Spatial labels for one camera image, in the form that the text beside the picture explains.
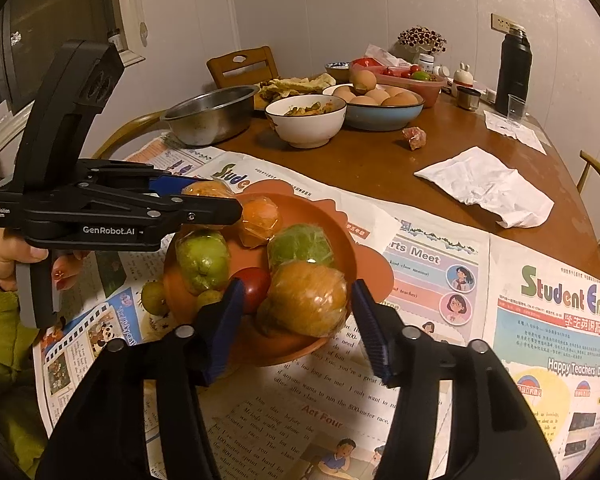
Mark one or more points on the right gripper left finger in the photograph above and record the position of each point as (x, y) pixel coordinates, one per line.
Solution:
(215, 327)

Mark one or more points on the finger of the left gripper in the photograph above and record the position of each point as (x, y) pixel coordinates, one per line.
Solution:
(170, 185)
(199, 210)

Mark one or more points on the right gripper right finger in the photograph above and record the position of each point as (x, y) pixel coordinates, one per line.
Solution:
(380, 327)

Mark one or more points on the orange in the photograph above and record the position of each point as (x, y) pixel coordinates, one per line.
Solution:
(208, 188)
(304, 298)
(260, 221)

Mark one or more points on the large green fruit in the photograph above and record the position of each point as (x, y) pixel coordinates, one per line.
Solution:
(204, 259)

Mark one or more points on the red tomato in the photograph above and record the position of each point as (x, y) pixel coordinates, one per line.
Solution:
(256, 282)

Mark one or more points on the green sleeve forearm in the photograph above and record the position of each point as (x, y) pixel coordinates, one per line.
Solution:
(22, 433)

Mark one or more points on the person's left hand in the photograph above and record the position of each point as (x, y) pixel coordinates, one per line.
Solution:
(14, 249)

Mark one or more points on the small brown longan by plate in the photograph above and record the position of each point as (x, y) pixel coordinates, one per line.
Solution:
(208, 297)

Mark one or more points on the curved wooden chair left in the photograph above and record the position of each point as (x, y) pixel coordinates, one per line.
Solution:
(128, 132)

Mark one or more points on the stainless steel bowl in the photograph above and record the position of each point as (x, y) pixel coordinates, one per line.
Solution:
(213, 117)

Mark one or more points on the orange plastic plate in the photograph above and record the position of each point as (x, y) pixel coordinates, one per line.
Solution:
(251, 345)

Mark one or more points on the newspaper sheet left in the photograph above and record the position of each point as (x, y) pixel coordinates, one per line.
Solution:
(116, 387)

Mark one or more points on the newspaper sheet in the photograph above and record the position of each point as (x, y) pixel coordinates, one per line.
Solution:
(116, 387)
(540, 316)

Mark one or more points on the newspaper sheet right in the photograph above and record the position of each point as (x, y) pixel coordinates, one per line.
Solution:
(540, 316)

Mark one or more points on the plate of fried food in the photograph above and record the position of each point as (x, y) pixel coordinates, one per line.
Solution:
(280, 88)

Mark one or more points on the white ceramic food bowl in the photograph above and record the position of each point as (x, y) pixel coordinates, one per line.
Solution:
(308, 121)

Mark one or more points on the crumpled white tissue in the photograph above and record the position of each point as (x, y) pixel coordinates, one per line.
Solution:
(476, 177)

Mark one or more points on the small wrapped candy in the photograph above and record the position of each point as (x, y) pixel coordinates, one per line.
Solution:
(414, 137)

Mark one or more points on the blue bowl of eggs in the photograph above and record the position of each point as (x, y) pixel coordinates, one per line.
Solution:
(372, 106)

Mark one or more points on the white paper sheet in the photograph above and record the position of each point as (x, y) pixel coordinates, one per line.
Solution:
(513, 130)

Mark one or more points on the small metal cup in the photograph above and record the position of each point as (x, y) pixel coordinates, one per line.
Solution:
(468, 98)

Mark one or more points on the pink fruit tray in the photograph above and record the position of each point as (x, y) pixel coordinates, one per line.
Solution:
(426, 85)

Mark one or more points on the small clear glass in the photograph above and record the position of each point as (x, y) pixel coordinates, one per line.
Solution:
(516, 109)

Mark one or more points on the white rabbit figurine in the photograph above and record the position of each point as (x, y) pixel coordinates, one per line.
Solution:
(463, 76)

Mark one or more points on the dried flower bouquet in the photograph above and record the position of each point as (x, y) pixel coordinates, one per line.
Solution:
(422, 39)

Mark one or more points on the black thermos flask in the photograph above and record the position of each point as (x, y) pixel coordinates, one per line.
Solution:
(515, 68)

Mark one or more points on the wall power outlet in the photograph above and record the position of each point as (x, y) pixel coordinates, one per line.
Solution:
(503, 25)

